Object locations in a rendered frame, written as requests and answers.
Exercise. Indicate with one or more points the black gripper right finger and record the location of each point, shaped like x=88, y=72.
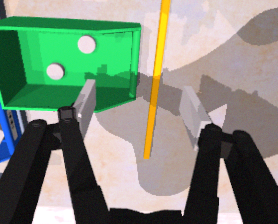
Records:
x=254, y=188

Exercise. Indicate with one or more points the blue open bin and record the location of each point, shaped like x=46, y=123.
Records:
x=12, y=133

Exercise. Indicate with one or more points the grey metal shelf frame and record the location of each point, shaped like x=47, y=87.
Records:
x=21, y=115

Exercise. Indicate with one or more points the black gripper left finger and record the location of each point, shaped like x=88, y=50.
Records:
x=23, y=177

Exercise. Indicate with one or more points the yellow bar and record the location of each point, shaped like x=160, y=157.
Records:
x=164, y=12

